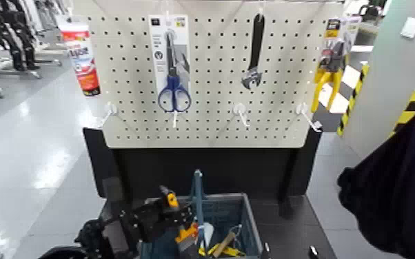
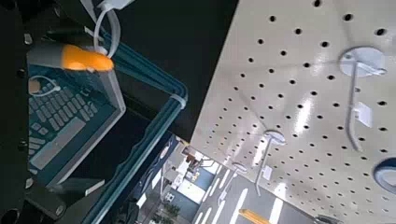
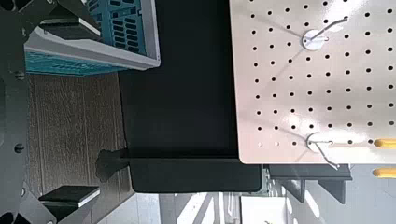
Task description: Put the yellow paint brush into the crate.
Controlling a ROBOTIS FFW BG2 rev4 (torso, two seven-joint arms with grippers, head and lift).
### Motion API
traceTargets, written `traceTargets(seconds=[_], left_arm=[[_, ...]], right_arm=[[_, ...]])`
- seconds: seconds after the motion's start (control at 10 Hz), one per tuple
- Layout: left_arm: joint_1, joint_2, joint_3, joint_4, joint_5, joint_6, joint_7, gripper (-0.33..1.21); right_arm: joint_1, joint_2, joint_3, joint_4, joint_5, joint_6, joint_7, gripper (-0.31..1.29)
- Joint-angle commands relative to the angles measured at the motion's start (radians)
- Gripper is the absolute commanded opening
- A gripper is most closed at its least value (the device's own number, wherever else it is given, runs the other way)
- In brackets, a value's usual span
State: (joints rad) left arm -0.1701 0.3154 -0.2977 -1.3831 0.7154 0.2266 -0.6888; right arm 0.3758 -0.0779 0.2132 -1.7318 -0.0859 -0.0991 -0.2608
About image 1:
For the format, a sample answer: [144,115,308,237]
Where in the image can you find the blue scissors in card package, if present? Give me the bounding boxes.
[148,14,193,114]

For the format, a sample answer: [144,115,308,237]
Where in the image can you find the yellow pliers in package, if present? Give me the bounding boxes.
[310,16,362,114]

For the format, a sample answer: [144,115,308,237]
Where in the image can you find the red white adhesive tube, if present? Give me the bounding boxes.
[56,14,102,97]

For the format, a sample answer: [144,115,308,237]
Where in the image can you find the white perforated pegboard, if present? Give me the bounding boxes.
[85,0,344,149]

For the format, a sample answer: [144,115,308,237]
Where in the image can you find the yellow handled paint brush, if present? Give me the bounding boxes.
[159,185,200,259]

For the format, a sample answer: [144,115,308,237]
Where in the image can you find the dark navy cloth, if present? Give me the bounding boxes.
[336,114,415,259]

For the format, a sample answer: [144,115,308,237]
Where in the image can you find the black humanoid robot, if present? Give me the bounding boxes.
[0,0,41,72]

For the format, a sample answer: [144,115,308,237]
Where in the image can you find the black display stand frame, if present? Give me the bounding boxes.
[83,127,323,220]

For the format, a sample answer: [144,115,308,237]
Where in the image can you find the yellow handled flat tool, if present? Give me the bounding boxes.
[198,245,247,259]

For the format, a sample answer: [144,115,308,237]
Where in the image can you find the grey blue plastic crate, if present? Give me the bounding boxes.
[139,193,265,259]

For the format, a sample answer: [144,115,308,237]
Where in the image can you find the white wall plate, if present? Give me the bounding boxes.
[400,17,415,39]

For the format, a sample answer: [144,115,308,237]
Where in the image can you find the wooden handled hammer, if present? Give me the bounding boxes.
[212,224,243,258]

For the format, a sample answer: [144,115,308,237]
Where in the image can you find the grey metal floor stand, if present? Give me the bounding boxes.
[0,57,63,80]

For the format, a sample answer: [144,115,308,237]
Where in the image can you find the black handled adjustable wrench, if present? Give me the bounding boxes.
[241,13,266,91]

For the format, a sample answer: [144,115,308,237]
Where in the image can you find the grey blue upright bar tool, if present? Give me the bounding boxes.
[188,169,208,250]

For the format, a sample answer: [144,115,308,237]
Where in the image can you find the long yellow black hazard strip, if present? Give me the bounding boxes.
[336,64,370,137]

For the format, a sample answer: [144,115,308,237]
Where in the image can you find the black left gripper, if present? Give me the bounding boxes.
[120,202,194,244]

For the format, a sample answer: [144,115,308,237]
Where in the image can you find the black office chair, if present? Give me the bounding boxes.
[358,4,383,23]

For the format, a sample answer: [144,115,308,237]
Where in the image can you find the white pointed trowel blade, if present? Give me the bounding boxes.
[202,222,215,249]

